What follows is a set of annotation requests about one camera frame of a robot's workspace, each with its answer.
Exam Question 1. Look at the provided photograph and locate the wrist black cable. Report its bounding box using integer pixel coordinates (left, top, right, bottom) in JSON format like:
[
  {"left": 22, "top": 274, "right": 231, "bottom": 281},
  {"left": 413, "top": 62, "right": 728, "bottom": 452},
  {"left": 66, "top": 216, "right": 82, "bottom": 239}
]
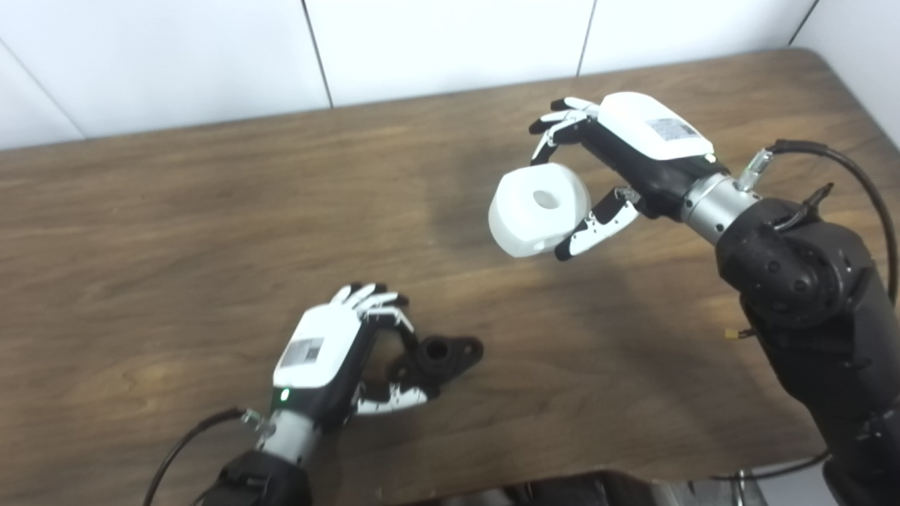
[
  {"left": 144, "top": 408, "right": 264, "bottom": 506},
  {"left": 735, "top": 139, "right": 899, "bottom": 303}
]

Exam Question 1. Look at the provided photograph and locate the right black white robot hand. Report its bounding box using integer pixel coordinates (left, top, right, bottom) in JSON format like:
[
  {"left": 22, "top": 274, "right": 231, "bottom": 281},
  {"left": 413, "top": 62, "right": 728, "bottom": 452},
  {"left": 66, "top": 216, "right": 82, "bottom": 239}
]
[{"left": 529, "top": 91, "right": 728, "bottom": 262}]

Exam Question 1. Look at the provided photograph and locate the round white piece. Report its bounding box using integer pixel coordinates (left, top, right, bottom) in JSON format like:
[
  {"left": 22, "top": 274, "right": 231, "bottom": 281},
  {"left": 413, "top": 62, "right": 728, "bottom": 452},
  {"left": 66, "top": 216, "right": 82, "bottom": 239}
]
[{"left": 488, "top": 163, "right": 593, "bottom": 259}]

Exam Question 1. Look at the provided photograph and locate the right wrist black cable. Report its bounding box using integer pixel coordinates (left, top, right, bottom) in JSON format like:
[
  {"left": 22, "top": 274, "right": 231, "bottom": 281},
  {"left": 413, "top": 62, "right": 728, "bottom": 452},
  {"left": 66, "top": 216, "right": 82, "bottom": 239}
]
[{"left": 735, "top": 139, "right": 899, "bottom": 303}]

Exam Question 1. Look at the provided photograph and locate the black flanged holder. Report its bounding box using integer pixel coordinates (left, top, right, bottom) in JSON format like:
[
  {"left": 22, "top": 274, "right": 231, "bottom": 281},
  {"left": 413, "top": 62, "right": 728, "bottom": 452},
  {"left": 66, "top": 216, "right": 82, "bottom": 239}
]
[{"left": 390, "top": 336, "right": 484, "bottom": 401}]

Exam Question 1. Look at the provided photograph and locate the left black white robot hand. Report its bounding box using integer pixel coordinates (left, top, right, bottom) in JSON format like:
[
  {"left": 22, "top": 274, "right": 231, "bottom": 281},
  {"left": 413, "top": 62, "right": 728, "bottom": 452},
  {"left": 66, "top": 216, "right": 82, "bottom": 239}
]
[{"left": 271, "top": 283, "right": 430, "bottom": 429}]

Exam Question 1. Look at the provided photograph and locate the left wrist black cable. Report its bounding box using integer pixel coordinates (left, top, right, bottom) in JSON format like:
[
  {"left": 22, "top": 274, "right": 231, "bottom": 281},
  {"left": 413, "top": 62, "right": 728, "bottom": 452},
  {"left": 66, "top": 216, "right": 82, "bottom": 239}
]
[{"left": 144, "top": 408, "right": 264, "bottom": 506}]

